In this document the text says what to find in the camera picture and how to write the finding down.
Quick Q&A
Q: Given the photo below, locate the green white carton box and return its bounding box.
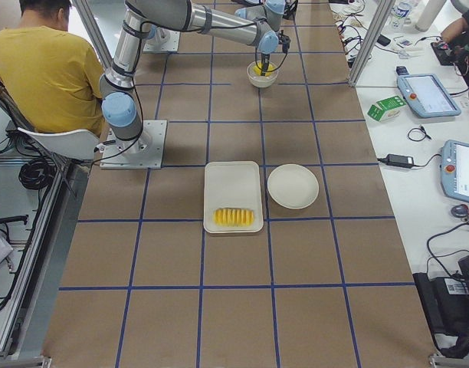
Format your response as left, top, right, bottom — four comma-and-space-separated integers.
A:
367, 95, 406, 122

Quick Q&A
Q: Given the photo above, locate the cream rectangular tray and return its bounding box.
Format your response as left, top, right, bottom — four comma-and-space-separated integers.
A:
203, 161, 264, 234

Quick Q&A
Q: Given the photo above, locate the black power adapter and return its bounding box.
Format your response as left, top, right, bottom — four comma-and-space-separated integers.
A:
386, 154, 415, 169

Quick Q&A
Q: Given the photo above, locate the white ceramic bowl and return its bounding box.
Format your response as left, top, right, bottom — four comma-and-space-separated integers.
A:
247, 61, 278, 88

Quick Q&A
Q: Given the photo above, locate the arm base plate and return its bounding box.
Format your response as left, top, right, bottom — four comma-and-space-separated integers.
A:
143, 28, 180, 54
99, 120, 167, 169

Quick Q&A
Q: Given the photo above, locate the plastic water bottle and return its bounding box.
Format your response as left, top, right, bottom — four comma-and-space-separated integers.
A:
389, 1, 412, 32

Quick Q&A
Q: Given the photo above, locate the white plastic chair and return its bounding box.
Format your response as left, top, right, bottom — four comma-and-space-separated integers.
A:
0, 72, 102, 200

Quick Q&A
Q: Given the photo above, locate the cream round plate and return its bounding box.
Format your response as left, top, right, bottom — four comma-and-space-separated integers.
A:
267, 164, 320, 209

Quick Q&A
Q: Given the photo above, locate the black laptop bag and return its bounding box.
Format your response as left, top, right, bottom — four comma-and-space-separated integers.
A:
413, 255, 469, 359

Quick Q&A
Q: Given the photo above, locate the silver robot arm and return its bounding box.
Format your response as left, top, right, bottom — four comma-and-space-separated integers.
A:
100, 1, 290, 156
147, 25, 170, 47

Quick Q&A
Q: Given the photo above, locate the far blue teach pendant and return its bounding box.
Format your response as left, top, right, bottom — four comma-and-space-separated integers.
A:
397, 74, 461, 118

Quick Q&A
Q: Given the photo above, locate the man in yellow shirt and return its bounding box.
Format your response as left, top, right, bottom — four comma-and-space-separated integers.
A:
0, 1, 105, 136

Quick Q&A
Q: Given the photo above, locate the black coiled cable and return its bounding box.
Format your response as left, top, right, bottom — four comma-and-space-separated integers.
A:
18, 156, 55, 192

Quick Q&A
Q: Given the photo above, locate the aluminium frame post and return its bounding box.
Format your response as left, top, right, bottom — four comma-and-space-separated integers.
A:
348, 0, 395, 87

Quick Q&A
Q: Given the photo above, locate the near blue teach pendant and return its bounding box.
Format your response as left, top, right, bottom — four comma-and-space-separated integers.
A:
440, 140, 469, 202

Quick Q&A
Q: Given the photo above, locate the blue teach pendant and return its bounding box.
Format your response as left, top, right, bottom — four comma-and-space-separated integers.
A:
440, 140, 469, 202
397, 74, 461, 118

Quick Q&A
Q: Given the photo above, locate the yellow lemon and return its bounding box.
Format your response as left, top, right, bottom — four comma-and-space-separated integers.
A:
252, 64, 275, 77

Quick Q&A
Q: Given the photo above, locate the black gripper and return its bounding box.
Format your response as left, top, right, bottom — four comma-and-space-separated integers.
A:
259, 31, 290, 76

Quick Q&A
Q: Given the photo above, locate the sliced yellow fruit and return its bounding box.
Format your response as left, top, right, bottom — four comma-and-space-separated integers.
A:
213, 208, 254, 227

